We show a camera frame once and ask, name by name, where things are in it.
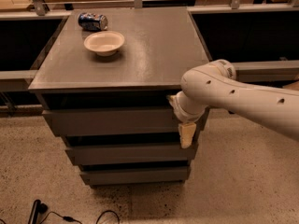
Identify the black floor cable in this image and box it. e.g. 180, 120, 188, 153
38, 209, 121, 224

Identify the grey drawer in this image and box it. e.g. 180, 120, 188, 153
41, 105, 211, 137
80, 166, 191, 186
65, 142, 198, 165

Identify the grey drawer cabinet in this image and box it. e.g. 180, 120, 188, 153
29, 7, 208, 173

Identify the grey middle drawer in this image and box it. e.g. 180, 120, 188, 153
65, 142, 198, 165

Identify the grey bottom drawer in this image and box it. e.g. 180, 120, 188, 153
80, 166, 191, 186

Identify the grey top drawer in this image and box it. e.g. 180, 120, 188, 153
41, 105, 211, 137

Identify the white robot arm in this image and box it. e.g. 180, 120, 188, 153
168, 60, 299, 148

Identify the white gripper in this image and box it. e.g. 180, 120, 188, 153
166, 91, 206, 148

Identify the blue soda can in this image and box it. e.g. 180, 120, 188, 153
78, 12, 108, 32

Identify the grey metal railing frame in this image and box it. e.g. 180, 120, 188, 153
0, 0, 299, 93

